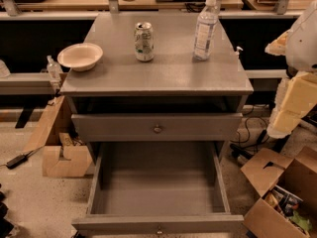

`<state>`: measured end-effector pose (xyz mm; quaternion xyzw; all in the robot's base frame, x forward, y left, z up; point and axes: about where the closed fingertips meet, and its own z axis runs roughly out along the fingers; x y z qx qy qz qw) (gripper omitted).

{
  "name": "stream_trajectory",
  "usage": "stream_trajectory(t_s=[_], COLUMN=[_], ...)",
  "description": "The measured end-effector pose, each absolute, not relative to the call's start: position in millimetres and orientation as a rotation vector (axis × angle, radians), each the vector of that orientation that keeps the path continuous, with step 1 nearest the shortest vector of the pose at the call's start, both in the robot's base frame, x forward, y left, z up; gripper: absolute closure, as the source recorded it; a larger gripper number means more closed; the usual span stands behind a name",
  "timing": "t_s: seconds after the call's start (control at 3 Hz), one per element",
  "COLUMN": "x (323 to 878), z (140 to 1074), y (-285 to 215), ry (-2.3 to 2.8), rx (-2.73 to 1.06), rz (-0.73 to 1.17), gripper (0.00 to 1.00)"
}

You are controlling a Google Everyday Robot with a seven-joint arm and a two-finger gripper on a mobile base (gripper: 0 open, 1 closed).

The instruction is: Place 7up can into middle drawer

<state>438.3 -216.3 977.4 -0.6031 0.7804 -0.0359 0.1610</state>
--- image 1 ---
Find small clear bottle left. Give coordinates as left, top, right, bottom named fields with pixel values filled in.
left=47, top=56, right=62, bottom=81

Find open cardboard box right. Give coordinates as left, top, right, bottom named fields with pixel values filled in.
left=242, top=147, right=317, bottom=238

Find open grey middle drawer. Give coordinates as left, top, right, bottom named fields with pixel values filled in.
left=72, top=142, right=244, bottom=236

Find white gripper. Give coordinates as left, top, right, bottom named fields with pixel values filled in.
left=264, top=31, right=317, bottom=139

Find cardboard pieces left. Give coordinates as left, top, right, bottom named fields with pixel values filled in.
left=23, top=96, right=95, bottom=178

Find closed grey top drawer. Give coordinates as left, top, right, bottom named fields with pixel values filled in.
left=71, top=113, right=242, bottom=143

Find black power adapter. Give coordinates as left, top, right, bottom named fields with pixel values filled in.
left=6, top=155, right=28, bottom=170

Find grey drawer cabinet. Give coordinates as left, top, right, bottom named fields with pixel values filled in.
left=59, top=11, right=255, bottom=238

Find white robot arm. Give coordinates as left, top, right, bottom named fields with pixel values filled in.
left=264, top=1, right=317, bottom=139

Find clear plastic water bottle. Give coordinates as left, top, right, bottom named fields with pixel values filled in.
left=193, top=0, right=218, bottom=60

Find white pump dispenser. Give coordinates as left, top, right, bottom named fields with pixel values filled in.
left=235, top=46, right=244, bottom=58

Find black cables on floor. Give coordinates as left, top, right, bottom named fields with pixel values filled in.
left=230, top=104, right=285, bottom=160

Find white paper bowl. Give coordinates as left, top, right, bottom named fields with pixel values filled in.
left=57, top=43, right=103, bottom=71

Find green white 7up can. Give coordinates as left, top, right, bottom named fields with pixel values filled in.
left=134, top=22, right=154, bottom=61

